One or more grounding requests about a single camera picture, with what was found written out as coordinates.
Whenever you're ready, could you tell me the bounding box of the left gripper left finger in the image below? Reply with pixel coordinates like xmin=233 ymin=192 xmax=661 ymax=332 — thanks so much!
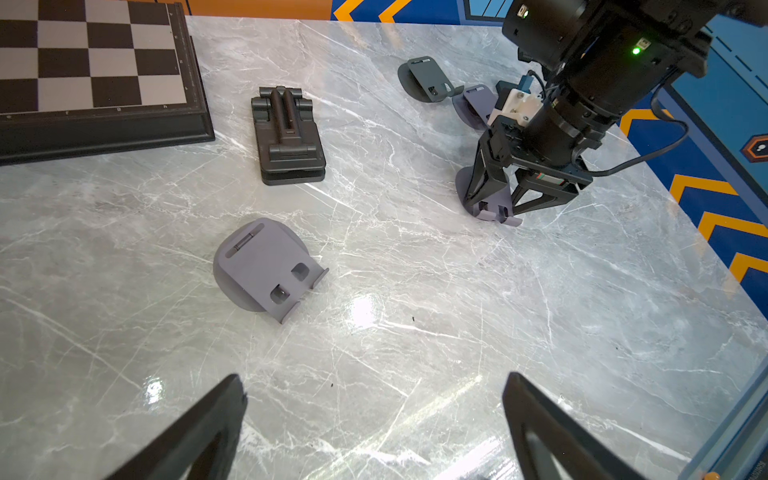
xmin=109 ymin=374 xmax=248 ymax=479

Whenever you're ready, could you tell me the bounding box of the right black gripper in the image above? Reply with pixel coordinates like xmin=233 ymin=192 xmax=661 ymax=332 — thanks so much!
xmin=462 ymin=116 xmax=593 ymax=215

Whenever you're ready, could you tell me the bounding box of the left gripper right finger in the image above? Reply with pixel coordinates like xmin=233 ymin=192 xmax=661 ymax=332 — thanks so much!
xmin=502 ymin=372 xmax=642 ymax=479

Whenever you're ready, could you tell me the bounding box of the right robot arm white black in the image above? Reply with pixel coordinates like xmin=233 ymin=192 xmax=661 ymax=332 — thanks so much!
xmin=457 ymin=1 xmax=767 ymax=223

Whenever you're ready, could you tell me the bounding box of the dark grey round phone stand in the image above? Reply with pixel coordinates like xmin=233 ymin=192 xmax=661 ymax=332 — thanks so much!
xmin=397 ymin=56 xmax=464 ymax=103

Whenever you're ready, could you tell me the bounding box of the black folded phone stand left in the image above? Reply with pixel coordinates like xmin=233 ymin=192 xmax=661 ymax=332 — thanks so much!
xmin=251 ymin=86 xmax=327 ymax=186

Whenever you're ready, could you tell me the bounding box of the black white chessboard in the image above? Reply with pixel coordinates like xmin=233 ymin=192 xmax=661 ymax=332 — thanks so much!
xmin=1 ymin=0 xmax=215 ymax=165

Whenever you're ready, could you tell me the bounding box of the aluminium front rail frame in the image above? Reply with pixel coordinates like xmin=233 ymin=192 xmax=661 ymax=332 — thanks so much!
xmin=678 ymin=359 xmax=767 ymax=480

